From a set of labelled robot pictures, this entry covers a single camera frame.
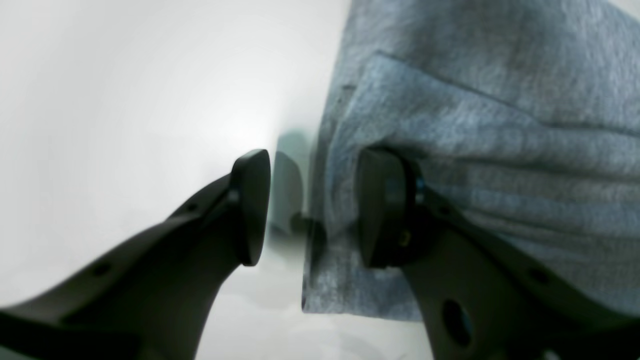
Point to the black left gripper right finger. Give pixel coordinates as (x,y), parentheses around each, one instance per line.
(480,298)

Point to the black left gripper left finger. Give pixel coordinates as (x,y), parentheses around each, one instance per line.
(149,298)

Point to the grey T-shirt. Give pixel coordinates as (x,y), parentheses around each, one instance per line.
(524,114)

